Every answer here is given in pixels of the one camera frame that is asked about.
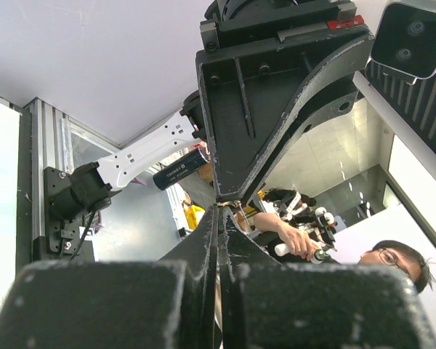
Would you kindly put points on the aluminium frame rail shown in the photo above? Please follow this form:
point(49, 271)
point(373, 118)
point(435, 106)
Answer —
point(66, 199)

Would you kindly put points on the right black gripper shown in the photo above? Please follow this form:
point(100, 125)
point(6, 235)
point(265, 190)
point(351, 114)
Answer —
point(258, 99)

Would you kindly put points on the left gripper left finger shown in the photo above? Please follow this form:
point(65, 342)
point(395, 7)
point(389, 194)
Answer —
point(74, 304)

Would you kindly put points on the person with glasses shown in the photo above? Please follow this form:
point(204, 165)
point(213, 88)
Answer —
point(390, 238)

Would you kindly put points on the teleoperation leader device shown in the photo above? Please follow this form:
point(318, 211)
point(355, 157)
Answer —
point(305, 218)

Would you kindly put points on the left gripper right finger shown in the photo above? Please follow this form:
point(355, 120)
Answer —
point(266, 304)

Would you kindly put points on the black cylindrical battery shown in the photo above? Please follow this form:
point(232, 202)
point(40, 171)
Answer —
point(180, 169)

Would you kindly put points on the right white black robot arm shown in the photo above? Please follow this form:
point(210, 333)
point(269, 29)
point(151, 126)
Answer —
point(180, 131)

